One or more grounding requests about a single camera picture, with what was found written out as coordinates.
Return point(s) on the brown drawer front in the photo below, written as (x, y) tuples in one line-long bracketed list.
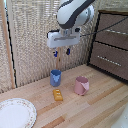
[(113, 71), (113, 21)]

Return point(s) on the dark drawer cabinet frame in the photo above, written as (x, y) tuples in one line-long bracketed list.
[(113, 11)]

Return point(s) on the grey white object corner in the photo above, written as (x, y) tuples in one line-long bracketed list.
[(121, 120)]

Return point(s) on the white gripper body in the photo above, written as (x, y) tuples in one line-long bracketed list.
[(63, 39)]

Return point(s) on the yellow block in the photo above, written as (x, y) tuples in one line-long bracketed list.
[(57, 95)]

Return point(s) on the blue paper cup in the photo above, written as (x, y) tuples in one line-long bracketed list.
[(55, 77)]

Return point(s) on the pink paper cup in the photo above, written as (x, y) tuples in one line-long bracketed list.
[(81, 85)]

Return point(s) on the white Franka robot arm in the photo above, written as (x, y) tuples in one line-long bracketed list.
[(71, 11)]

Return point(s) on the white patterned plate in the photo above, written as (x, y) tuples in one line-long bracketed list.
[(16, 113)]

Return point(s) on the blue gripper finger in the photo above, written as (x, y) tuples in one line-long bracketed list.
[(55, 53), (68, 51)]

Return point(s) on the bamboo blind screen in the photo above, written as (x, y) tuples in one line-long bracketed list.
[(33, 40)]

